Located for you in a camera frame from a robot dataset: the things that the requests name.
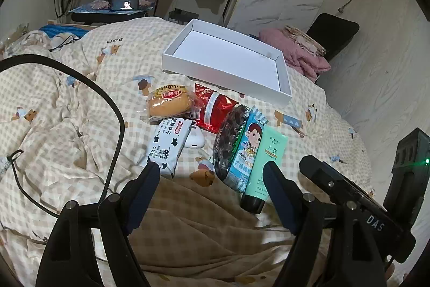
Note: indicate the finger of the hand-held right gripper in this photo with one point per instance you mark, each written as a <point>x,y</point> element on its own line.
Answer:
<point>322,172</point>

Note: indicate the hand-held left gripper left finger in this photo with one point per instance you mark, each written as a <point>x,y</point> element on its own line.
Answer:
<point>144,193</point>

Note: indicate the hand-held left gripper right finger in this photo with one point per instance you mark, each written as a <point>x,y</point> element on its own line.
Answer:
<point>278,193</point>

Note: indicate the green cream tube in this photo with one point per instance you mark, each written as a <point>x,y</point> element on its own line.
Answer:
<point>268,159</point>

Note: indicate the cow print biscuit packet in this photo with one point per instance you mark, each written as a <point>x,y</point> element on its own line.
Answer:
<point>168,145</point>

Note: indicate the blue cartoon candy packet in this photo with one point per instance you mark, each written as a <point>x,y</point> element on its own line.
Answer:
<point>250,142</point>

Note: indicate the bread packet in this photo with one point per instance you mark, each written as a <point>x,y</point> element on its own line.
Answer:
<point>169,103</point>

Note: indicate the white cardboard box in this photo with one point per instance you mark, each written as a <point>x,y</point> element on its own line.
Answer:
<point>228,55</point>

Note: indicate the green snack packet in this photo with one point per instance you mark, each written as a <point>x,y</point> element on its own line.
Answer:
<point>241,140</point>

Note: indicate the white earbuds case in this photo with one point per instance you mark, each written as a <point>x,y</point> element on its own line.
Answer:
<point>195,140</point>

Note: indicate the red snack packet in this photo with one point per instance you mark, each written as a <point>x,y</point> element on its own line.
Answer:
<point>215,108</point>

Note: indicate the pink fluffy clothing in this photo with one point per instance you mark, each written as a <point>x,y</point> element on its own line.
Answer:
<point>295,51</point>

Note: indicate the beige folded cloth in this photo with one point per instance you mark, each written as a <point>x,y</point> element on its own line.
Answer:
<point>307,38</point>

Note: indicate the black chair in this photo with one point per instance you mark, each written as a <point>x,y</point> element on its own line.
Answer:
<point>336,31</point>

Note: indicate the checked bear print duvet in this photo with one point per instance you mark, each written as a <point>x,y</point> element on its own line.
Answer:
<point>100,55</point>

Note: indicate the blue striped cloth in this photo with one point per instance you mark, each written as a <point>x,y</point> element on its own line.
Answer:
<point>57,30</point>

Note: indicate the phone with lit screen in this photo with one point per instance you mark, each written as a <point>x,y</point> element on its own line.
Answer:
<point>125,4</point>

